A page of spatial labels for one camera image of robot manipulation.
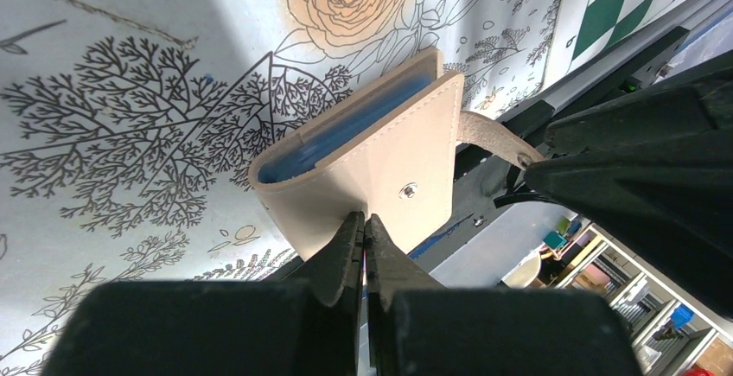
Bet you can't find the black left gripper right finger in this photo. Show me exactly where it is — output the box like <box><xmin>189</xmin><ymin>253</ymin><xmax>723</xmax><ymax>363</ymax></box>
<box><xmin>364</xmin><ymin>213</ymin><xmax>443</xmax><ymax>375</ymax></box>

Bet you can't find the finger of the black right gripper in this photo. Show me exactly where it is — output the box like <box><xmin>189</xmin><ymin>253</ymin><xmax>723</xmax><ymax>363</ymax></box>
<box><xmin>526</xmin><ymin>53</ymin><xmax>732</xmax><ymax>318</ymax></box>

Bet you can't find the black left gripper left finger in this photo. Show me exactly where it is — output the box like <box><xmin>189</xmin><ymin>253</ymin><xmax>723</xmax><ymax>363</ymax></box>
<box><xmin>288</xmin><ymin>212</ymin><xmax>366</xmax><ymax>375</ymax></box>

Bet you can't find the blue credit card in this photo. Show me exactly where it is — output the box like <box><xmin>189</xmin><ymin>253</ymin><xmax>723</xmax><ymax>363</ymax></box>
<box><xmin>258</xmin><ymin>73</ymin><xmax>435</xmax><ymax>184</ymax></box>

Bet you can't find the floral table mat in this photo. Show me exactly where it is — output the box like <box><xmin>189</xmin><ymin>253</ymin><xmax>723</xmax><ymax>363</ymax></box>
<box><xmin>1</xmin><ymin>0</ymin><xmax>560</xmax><ymax>375</ymax></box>

